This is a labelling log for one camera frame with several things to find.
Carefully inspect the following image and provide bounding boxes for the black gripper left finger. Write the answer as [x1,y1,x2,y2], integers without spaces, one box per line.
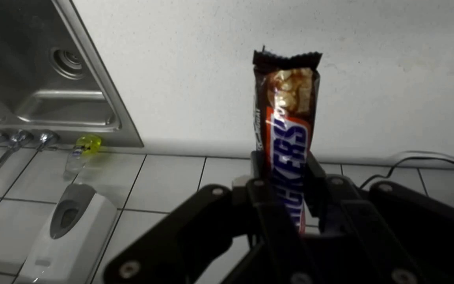
[102,178,312,284]

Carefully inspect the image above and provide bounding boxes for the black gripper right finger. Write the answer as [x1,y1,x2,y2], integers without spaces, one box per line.
[304,158,454,284]

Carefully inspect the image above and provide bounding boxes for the white soap dispenser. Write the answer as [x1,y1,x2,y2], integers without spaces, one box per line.
[16,183,116,284]

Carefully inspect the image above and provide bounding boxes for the yellow dish soap bottle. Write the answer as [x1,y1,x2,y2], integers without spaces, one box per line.
[64,134,102,180]

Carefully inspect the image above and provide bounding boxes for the stainless steel sink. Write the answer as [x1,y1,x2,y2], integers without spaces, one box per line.
[0,0,142,147]

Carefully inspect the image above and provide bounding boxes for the black power cable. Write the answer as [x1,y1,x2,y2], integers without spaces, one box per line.
[358,150,454,191]

